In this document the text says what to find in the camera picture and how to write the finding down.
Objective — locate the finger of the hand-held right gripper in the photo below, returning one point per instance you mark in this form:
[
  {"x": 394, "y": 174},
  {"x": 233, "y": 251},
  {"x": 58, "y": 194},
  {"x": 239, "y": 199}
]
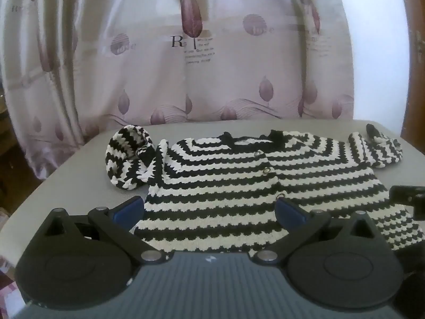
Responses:
[{"x": 407, "y": 195}]

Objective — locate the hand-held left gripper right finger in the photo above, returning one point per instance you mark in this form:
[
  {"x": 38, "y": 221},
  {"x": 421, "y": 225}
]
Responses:
[{"x": 288, "y": 211}]

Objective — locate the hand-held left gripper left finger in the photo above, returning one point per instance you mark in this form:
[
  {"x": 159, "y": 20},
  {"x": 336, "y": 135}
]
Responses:
[{"x": 128, "y": 210}]

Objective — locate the black white striped knitted sweater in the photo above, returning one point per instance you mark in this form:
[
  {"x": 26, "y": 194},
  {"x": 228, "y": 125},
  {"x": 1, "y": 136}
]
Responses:
[{"x": 225, "y": 189}]

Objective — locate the brown wooden furniture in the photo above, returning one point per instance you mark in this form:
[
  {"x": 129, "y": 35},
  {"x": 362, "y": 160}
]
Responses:
[{"x": 415, "y": 59}]

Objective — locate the dark wooden cabinet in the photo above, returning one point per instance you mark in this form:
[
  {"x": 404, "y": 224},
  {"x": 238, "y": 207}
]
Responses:
[{"x": 6, "y": 146}]

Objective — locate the pink patterned cloth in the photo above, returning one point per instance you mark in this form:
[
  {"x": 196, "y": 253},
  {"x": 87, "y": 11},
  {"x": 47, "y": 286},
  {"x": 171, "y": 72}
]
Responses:
[{"x": 7, "y": 294}]

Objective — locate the pink leaf print curtain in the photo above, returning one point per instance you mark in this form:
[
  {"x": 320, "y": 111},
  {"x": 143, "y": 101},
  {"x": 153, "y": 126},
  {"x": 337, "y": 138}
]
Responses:
[{"x": 166, "y": 56}]

